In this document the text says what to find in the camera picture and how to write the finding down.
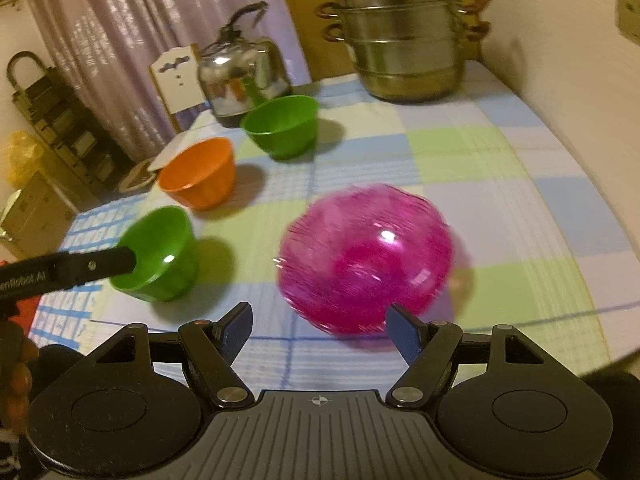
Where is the stainless steel kettle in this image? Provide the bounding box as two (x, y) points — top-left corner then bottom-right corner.
(197, 1), (291, 128)

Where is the white wooden chair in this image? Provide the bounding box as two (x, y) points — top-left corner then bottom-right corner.
(148, 43), (211, 133)

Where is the person's left hand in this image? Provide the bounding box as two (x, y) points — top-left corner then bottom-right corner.
(0, 317), (40, 433)

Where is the dark metal rack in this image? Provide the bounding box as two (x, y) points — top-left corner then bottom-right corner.
(6, 51), (133, 213)

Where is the pale pink curtain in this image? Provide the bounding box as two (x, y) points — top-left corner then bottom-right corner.
(22, 0), (313, 161)

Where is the brown box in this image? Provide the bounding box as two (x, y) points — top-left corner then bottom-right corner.
(0, 172), (76, 261)

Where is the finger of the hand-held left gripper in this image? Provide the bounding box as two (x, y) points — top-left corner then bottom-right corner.
(50, 245), (139, 289)

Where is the orange plastic bowl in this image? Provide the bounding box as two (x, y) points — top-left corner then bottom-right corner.
(158, 137), (237, 211)

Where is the brown round stool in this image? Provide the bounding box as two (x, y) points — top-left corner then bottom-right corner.
(117, 157), (161, 193)

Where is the green plastic bowl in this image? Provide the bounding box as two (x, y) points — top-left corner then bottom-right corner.
(108, 206), (199, 303)
(240, 95), (320, 159)

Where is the blue checked cloth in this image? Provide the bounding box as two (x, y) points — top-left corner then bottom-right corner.
(27, 192), (166, 356)

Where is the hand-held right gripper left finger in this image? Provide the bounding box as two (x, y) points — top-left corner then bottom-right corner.
(90, 301), (256, 408)

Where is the beige wall socket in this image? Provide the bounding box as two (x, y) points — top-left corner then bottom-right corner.
(615, 0), (640, 53)

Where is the black chair back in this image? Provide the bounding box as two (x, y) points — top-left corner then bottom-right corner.
(580, 355), (636, 480)

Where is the plaid tablecloth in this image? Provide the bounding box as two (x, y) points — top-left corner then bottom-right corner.
(27, 72), (613, 396)

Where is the stainless steel steamer pot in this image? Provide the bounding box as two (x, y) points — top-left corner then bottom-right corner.
(316, 0), (493, 102)

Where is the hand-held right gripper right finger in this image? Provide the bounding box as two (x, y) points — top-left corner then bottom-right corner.
(385, 302), (546, 408)

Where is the yellow plastic bag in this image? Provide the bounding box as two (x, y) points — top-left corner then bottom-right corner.
(5, 131), (43, 183)

